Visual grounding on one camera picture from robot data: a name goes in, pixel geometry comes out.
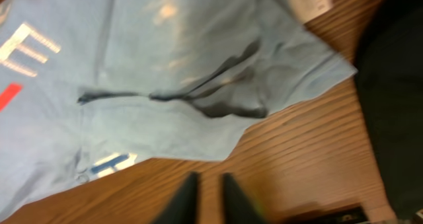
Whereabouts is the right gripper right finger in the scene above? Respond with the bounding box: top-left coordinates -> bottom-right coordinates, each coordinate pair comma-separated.
222,173 -> 268,224

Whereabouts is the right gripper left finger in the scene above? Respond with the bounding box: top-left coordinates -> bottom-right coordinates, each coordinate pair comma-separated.
151,172 -> 200,224

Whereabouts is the light blue t-shirt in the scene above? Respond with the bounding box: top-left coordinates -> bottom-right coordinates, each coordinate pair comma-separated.
1,0 -> 355,219

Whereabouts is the black t-shirt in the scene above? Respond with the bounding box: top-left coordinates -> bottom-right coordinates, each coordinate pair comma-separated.
354,0 -> 422,219

